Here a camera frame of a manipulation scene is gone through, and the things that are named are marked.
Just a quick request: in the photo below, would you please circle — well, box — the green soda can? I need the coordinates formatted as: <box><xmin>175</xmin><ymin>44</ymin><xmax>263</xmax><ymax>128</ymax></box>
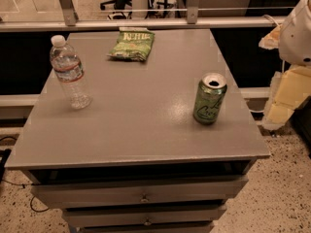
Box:
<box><xmin>193</xmin><ymin>73</ymin><xmax>227</xmax><ymax>124</ymax></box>

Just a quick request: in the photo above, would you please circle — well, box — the grey drawer cabinet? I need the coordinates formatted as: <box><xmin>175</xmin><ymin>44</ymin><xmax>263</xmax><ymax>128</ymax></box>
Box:
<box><xmin>7</xmin><ymin>29</ymin><xmax>268</xmax><ymax>233</ymax></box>

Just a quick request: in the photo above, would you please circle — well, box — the white cable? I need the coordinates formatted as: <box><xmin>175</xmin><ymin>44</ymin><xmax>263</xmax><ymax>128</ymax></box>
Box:
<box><xmin>262</xmin><ymin>14</ymin><xmax>280</xmax><ymax>27</ymax></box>

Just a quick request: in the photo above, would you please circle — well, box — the middle grey drawer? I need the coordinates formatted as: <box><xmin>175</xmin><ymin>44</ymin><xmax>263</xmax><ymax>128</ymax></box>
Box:
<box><xmin>62</xmin><ymin>205</ymin><xmax>226</xmax><ymax>227</ymax></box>

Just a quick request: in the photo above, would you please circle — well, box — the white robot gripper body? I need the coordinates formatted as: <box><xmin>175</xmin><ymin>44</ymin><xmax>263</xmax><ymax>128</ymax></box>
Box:
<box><xmin>279</xmin><ymin>0</ymin><xmax>311</xmax><ymax>66</ymax></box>

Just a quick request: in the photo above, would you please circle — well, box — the clear plastic water bottle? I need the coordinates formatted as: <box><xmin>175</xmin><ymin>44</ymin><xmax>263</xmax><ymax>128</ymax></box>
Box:
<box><xmin>50</xmin><ymin>35</ymin><xmax>91</xmax><ymax>110</ymax></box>

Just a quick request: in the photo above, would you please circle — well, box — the metal window rail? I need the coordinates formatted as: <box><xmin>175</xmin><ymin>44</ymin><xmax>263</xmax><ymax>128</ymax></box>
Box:
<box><xmin>0</xmin><ymin>16</ymin><xmax>285</xmax><ymax>33</ymax></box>

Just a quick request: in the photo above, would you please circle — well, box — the grey drawer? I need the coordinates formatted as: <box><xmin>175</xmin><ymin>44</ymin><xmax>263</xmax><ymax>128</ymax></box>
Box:
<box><xmin>62</xmin><ymin>205</ymin><xmax>226</xmax><ymax>227</ymax></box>
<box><xmin>31</xmin><ymin>175</ymin><xmax>248</xmax><ymax>209</ymax></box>

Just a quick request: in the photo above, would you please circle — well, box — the green chip bag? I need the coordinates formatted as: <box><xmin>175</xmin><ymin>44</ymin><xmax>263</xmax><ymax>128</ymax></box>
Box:
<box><xmin>108</xmin><ymin>27</ymin><xmax>155</xmax><ymax>62</ymax></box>

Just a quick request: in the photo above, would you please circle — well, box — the top grey drawer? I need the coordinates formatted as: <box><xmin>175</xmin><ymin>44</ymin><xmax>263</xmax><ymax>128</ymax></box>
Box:
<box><xmin>31</xmin><ymin>175</ymin><xmax>248</xmax><ymax>209</ymax></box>

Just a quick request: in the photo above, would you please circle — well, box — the black floor cable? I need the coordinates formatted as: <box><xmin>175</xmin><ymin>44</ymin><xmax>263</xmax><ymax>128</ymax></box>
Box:
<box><xmin>0</xmin><ymin>135</ymin><xmax>51</xmax><ymax>214</ymax></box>

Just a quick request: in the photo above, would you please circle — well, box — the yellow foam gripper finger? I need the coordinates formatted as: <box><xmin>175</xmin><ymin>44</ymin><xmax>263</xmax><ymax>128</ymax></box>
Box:
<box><xmin>259</xmin><ymin>25</ymin><xmax>282</xmax><ymax>50</ymax></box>
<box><xmin>262</xmin><ymin>65</ymin><xmax>311</xmax><ymax>130</ymax></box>

